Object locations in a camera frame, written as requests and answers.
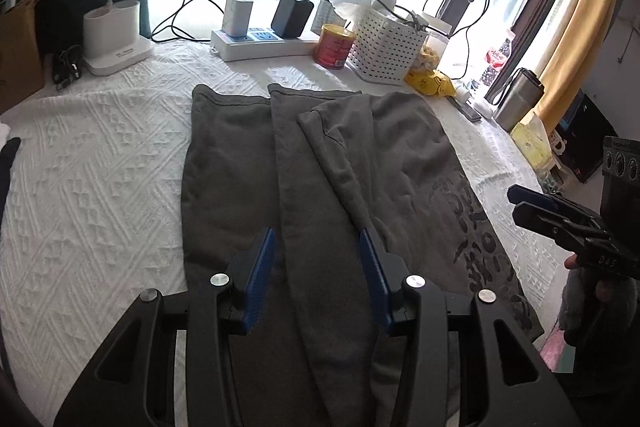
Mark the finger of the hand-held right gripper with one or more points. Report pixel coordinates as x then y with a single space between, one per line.
535 217
525 196

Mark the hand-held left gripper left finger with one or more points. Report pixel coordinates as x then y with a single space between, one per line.
257 277

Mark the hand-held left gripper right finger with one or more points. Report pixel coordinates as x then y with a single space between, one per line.
375 282

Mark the dark grey t-shirt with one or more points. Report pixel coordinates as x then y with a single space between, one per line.
225 182

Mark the person's right hand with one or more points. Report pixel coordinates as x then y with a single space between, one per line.
580 302

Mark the yellow tissue box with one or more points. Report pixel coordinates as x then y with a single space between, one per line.
532 144

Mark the white printed mug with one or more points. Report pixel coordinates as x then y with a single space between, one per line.
556 149

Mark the black printed box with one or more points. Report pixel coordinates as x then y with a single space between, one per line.
585 137

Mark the steel tumbler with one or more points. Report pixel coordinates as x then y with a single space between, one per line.
515 102

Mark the white earbuds case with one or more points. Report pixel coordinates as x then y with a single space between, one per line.
484 108

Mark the black remote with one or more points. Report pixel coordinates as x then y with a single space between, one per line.
467 111

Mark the white pill bottle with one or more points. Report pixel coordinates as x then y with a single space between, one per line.
462 92

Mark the red label bottle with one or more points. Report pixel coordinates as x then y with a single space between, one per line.
500 53

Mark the yellow snack bag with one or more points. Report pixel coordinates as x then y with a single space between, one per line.
430 84

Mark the clear snack jar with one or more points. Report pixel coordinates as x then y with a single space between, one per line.
429 57

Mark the yellow curtain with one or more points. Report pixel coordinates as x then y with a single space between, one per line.
585 32

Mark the white textured blanket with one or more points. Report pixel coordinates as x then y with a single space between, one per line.
100 182

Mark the white perforated basket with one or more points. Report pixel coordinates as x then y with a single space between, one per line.
387 47

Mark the white power strip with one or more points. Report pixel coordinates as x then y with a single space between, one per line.
270 49

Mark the red can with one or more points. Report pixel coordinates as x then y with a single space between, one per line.
334 48

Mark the white charger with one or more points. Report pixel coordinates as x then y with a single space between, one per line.
236 17

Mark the black charger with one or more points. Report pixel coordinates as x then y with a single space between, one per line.
292 17

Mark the dark cloth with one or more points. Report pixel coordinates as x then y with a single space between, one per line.
7 177

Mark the white desk lamp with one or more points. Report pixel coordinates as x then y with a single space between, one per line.
112 37

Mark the cardboard box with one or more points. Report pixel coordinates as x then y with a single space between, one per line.
17 52

